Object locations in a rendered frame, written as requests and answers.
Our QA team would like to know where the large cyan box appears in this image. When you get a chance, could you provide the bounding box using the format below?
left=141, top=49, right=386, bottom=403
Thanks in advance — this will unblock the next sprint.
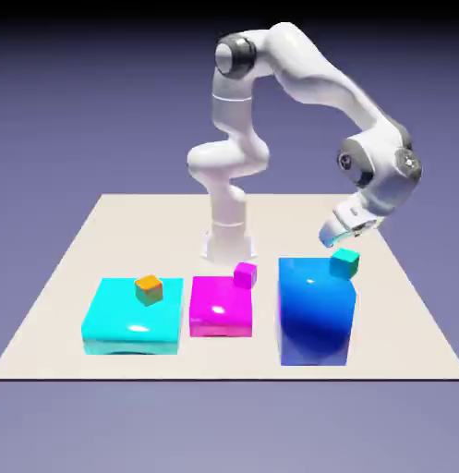
left=80, top=277, right=185, bottom=357

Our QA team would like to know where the small teal cube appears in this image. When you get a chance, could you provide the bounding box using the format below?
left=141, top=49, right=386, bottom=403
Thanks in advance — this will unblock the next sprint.
left=329, top=247, right=361, bottom=281

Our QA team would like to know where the small orange cube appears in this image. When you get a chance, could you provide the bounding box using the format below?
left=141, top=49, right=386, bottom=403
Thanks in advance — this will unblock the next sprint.
left=134, top=273, right=164, bottom=308

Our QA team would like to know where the small magenta cube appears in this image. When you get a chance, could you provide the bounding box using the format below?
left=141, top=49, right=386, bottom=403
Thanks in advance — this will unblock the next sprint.
left=233, top=261, right=259, bottom=290

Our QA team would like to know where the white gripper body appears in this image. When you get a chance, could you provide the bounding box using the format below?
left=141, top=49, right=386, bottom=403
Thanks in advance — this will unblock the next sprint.
left=318, top=207, right=385, bottom=249

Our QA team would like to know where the large blue box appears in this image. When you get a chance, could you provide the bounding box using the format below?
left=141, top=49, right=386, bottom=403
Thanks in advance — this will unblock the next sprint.
left=277, top=257, right=357, bottom=368

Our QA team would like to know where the large magenta box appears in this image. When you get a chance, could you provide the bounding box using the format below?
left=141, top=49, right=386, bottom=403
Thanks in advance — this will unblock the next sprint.
left=188, top=275, right=254, bottom=338

